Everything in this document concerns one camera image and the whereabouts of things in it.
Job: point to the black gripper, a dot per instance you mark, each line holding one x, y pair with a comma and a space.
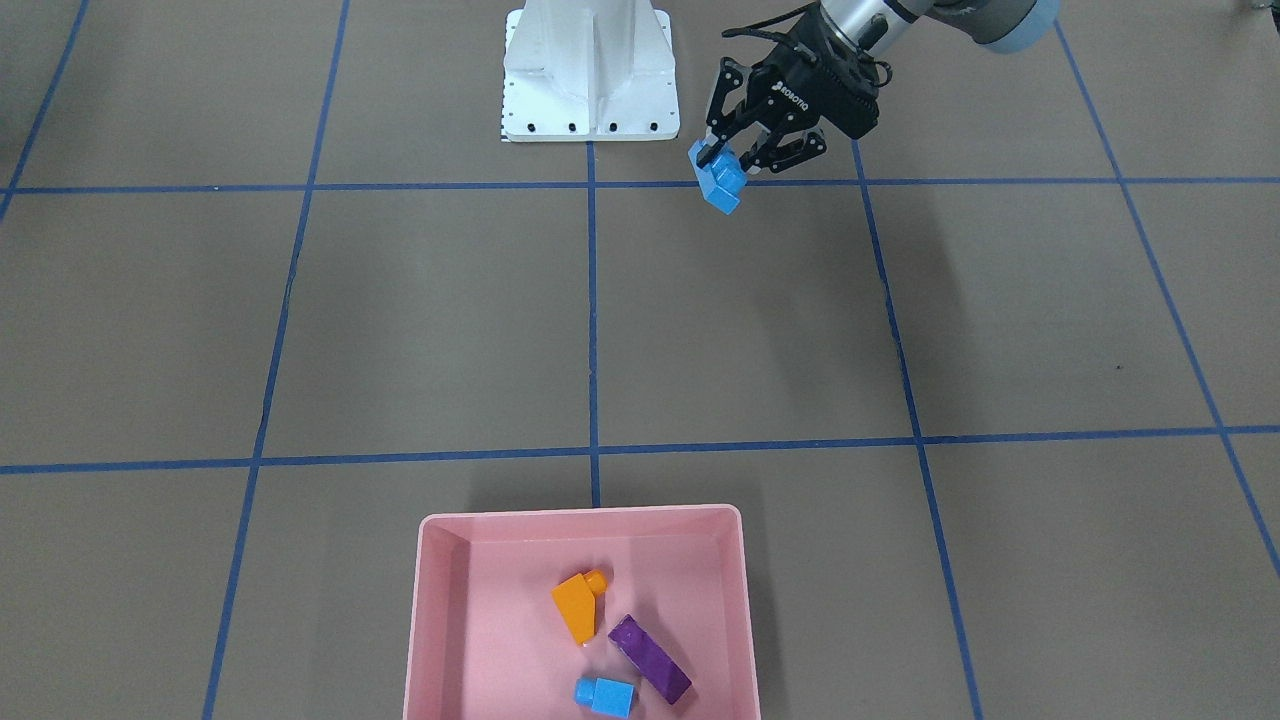
822, 92

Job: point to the long blue toy block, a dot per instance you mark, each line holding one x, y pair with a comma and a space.
721, 179

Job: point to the orange toy block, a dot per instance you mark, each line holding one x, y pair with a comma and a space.
576, 599

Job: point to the purple toy block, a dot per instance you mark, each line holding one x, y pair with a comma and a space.
650, 659

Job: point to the small blue toy block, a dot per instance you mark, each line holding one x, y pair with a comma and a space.
605, 696

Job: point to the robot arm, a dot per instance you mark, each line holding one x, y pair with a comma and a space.
1002, 27

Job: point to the pink plastic box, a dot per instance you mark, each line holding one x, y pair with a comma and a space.
487, 642

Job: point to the brown paper table mat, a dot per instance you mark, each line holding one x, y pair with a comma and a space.
994, 389

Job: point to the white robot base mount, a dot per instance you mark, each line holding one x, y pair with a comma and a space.
589, 71

